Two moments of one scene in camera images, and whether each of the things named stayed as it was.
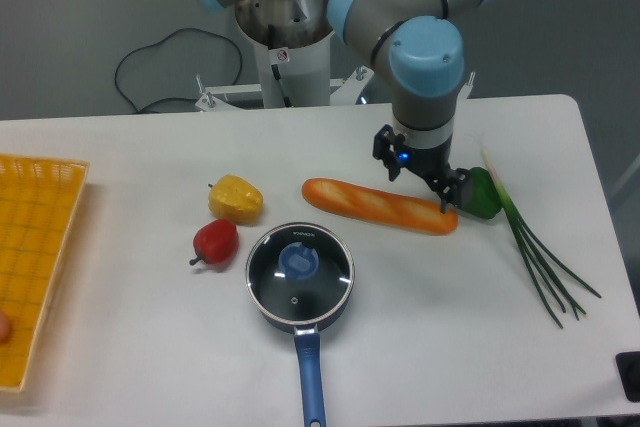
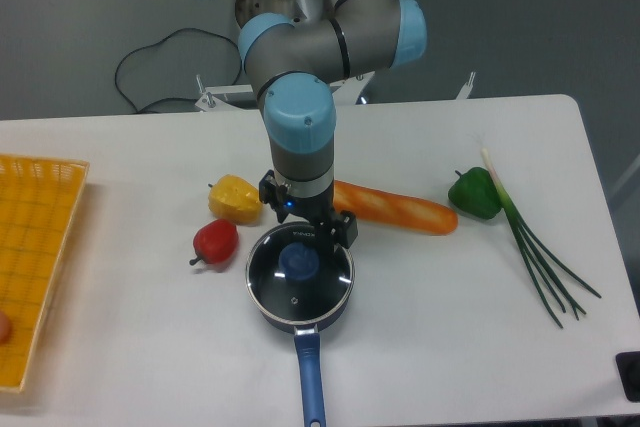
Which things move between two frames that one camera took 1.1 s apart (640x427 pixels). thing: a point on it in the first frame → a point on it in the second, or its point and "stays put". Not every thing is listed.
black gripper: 431,164 → 320,212
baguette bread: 380,207 stays put
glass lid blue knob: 298,260 stays put
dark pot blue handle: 307,343 stays put
